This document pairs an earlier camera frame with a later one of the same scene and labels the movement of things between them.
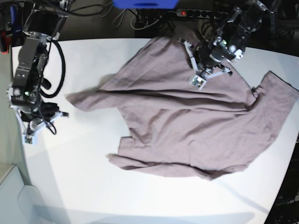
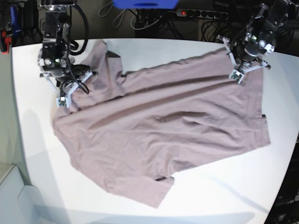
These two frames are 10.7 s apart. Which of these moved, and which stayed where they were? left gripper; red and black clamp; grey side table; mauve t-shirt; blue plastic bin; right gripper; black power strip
Moved: mauve t-shirt; left gripper; right gripper
Stayed: blue plastic bin; red and black clamp; black power strip; grey side table
